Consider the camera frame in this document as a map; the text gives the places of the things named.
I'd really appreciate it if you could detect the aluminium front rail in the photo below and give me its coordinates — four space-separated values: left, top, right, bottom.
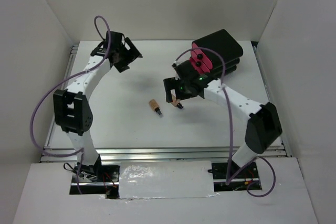
40 145 287 163

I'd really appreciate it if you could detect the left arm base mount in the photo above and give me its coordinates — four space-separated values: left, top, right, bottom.
63 162 120 199

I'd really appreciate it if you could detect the aluminium left rail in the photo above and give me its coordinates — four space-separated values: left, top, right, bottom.
44 45 79 149

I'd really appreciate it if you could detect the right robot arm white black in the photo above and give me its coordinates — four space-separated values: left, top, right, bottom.
163 61 282 181

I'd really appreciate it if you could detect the beige foundation tube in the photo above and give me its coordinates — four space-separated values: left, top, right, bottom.
171 95 184 110

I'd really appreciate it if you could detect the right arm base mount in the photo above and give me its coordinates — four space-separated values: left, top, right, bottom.
206 159 263 192

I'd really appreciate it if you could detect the black drawer organizer case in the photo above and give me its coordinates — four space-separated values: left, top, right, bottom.
192 29 243 78

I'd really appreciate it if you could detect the beige foundation bottle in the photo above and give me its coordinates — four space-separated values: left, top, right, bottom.
149 99 162 116

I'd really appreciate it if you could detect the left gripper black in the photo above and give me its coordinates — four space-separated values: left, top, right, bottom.
114 38 142 73

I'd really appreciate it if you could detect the white glossy cover plate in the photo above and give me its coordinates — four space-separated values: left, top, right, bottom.
119 161 215 199

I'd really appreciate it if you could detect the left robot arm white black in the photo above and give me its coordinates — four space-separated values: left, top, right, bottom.
53 31 142 182

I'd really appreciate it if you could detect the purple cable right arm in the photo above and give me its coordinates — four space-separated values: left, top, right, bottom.
173 47 276 198

